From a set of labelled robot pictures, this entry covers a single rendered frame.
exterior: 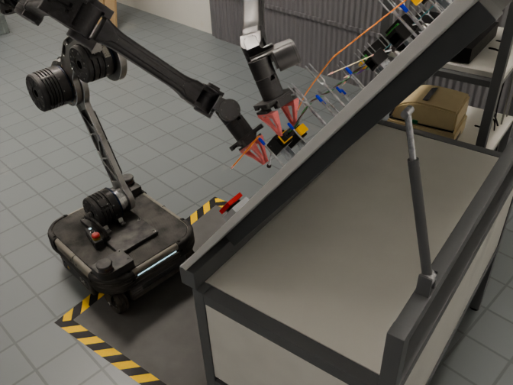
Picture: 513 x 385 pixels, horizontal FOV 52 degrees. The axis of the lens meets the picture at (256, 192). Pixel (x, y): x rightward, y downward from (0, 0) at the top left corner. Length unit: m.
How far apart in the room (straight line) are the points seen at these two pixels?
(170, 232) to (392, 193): 1.16
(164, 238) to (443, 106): 1.38
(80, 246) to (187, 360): 0.75
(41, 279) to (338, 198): 1.67
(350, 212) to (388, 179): 0.25
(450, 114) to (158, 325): 1.57
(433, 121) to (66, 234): 1.78
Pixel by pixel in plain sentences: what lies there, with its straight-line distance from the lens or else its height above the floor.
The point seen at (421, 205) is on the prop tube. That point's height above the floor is 1.22.
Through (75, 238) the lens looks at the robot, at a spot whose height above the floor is 0.24.
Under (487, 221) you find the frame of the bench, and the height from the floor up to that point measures 0.80.
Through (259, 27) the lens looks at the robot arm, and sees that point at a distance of 1.44.
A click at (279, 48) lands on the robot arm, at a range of 1.35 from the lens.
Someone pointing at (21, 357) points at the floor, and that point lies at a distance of 2.58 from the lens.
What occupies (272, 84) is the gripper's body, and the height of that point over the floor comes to 1.32.
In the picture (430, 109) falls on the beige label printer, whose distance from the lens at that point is 2.35.
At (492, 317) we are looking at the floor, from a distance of 2.64.
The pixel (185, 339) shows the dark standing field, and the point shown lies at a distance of 2.42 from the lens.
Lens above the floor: 1.88
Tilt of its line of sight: 36 degrees down
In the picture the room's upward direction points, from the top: 3 degrees counter-clockwise
